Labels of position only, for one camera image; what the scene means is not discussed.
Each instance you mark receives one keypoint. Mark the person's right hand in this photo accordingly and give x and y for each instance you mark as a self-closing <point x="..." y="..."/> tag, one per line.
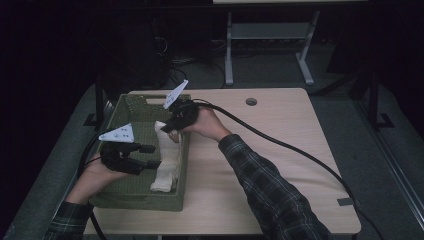
<point x="208" y="125"/>

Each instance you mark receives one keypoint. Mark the white towel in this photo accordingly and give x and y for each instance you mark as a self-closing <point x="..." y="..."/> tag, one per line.
<point x="168" y="156"/>

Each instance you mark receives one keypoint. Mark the person's left hand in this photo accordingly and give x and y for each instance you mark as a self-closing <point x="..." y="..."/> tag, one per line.
<point x="93" y="180"/>

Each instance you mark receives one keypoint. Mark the white metal frame desk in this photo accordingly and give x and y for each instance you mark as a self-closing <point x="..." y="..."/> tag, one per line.
<point x="268" y="31"/>

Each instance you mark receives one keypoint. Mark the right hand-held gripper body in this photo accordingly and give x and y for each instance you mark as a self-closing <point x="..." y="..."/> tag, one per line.
<point x="183" y="113"/>

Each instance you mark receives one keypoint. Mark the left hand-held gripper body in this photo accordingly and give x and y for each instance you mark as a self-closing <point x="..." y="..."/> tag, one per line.
<point x="116" y="156"/>

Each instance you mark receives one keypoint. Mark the dark equipment block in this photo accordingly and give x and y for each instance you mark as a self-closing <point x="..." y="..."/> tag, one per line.
<point x="133" y="56"/>

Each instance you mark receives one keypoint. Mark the black upright post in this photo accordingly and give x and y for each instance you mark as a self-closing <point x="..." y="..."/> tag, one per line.
<point x="374" y="100"/>
<point x="99" y="100"/>

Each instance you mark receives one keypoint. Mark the aluminium frame rail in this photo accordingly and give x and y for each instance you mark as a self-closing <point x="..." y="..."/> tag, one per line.
<point x="396" y="170"/>
<point x="60" y="206"/>

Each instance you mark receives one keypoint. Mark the green woven basket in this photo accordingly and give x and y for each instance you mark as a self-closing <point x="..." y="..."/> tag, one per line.
<point x="133" y="193"/>

